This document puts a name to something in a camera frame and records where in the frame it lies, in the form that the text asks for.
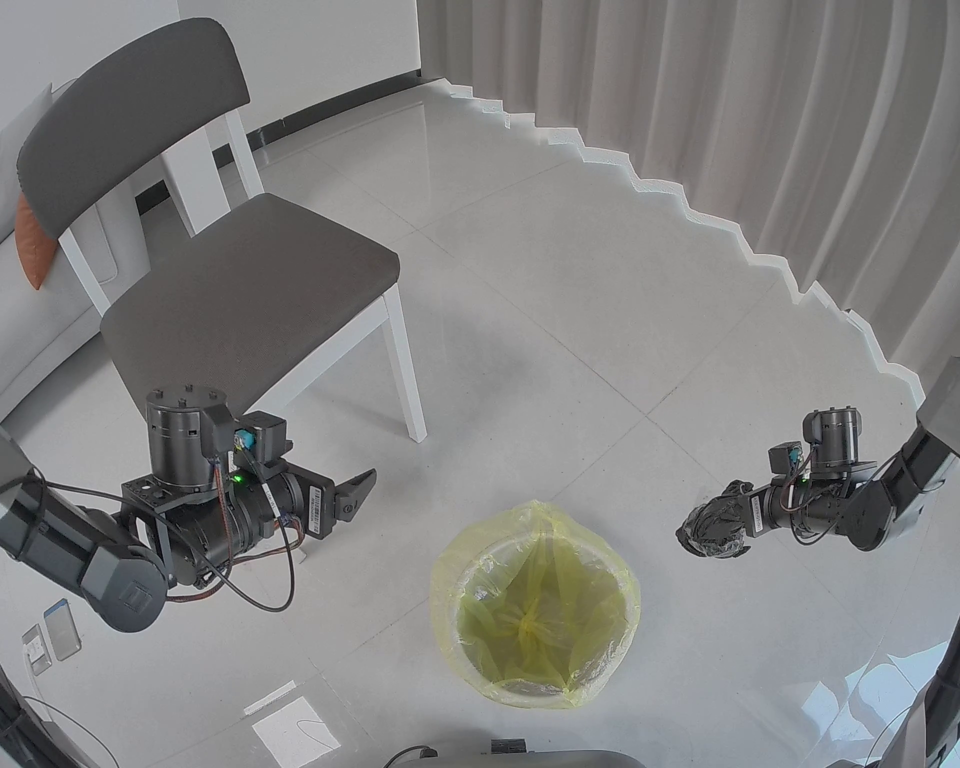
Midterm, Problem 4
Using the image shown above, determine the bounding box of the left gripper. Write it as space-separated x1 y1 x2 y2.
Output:
166 463 378 588

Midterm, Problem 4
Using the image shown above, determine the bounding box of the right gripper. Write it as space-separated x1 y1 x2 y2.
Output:
738 480 852 543

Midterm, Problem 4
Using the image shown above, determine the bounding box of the black plastic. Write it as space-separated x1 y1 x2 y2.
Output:
675 480 753 560

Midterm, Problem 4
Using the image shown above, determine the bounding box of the yellow plastic bag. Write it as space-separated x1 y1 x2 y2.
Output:
431 501 642 710

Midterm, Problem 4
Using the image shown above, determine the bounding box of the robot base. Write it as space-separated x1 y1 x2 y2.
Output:
405 738 654 768

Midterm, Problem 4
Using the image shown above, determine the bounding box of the white trash bin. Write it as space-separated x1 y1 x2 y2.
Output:
450 528 635 706

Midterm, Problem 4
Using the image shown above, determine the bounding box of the grey and white chair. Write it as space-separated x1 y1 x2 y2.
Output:
16 16 429 444

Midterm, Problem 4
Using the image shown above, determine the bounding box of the white sofa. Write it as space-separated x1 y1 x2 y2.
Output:
0 78 155 425

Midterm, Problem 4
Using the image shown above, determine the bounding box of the white curtain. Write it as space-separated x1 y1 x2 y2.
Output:
416 0 960 421

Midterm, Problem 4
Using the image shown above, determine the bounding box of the orange pillow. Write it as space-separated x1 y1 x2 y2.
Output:
16 193 60 290

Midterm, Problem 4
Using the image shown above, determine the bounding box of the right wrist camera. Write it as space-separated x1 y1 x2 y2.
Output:
766 409 826 481

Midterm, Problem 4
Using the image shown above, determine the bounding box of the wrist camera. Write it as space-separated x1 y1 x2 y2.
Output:
201 405 292 474
766 409 826 481

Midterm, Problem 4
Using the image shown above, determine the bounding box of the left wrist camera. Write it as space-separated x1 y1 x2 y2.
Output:
201 405 292 474

